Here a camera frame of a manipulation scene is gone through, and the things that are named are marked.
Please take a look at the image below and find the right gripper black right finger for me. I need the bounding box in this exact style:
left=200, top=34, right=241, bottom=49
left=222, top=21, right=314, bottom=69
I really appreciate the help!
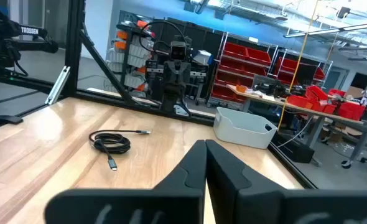
left=205, top=139, right=367, bottom=224

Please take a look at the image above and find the black flat pad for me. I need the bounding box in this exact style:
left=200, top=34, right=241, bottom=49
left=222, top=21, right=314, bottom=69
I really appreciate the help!
left=0, top=114, right=24, bottom=126

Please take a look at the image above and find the silver angle bracket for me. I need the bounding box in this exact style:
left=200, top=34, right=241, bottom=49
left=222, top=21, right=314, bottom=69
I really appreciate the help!
left=45, top=65, right=71, bottom=105

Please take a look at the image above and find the red plastic storage bin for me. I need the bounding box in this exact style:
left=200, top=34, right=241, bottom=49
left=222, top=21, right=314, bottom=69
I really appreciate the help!
left=287, top=94, right=311, bottom=109
left=304, top=85, right=329, bottom=102
left=338, top=101, right=366, bottom=121

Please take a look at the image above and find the black cable with grey plugs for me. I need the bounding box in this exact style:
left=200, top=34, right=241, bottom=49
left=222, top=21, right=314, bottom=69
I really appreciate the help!
left=88, top=129, right=152, bottom=172

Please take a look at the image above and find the yellow hanging cord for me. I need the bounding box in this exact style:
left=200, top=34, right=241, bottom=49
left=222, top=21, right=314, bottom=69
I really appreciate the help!
left=276, top=0, right=320, bottom=132

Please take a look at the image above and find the left arm's wrist camera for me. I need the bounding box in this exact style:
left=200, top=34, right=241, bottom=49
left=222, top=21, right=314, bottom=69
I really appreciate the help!
left=170, top=40, right=188, bottom=61

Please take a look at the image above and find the black camera cable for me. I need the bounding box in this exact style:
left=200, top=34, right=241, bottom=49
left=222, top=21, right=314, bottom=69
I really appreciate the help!
left=139, top=19, right=188, bottom=54

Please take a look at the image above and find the white hanging strip light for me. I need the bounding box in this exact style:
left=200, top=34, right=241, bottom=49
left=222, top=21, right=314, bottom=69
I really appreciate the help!
left=283, top=21, right=367, bottom=39

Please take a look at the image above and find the black aluminium rig frame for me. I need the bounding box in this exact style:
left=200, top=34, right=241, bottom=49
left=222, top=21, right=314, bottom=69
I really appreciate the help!
left=0, top=0, right=318, bottom=190

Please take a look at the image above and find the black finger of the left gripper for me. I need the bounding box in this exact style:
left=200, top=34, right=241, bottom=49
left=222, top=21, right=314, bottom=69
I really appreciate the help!
left=177, top=61, right=209, bottom=85
left=146, top=60, right=178, bottom=85

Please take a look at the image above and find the red bin shelving rack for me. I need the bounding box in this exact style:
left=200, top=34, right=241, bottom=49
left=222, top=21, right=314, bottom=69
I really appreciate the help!
left=273, top=49, right=333, bottom=88
left=207, top=32, right=276, bottom=110

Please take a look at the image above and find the black machine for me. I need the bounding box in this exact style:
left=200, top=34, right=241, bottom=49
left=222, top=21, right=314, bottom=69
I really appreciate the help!
left=252, top=74, right=299, bottom=98

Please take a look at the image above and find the cart with white orange bins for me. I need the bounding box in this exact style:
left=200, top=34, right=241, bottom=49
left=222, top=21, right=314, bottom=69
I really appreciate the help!
left=105, top=18, right=155, bottom=98

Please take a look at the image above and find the cardboard box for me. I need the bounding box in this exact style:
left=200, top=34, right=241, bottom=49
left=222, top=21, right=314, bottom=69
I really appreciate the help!
left=345, top=85, right=365, bottom=100

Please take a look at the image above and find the grey workbench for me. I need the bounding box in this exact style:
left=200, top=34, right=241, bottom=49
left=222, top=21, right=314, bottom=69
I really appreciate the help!
left=226, top=83, right=367, bottom=170

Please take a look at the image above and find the black rectangular case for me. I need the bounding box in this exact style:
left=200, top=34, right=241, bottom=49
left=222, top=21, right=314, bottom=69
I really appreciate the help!
left=269, top=132, right=315, bottom=164

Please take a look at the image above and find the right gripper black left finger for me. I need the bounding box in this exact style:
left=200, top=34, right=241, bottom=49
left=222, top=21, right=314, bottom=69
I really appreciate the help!
left=44, top=139, right=207, bottom=224

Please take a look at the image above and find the white plastic bin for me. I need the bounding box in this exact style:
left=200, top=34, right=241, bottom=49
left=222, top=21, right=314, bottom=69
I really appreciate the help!
left=213, top=106, right=278, bottom=150

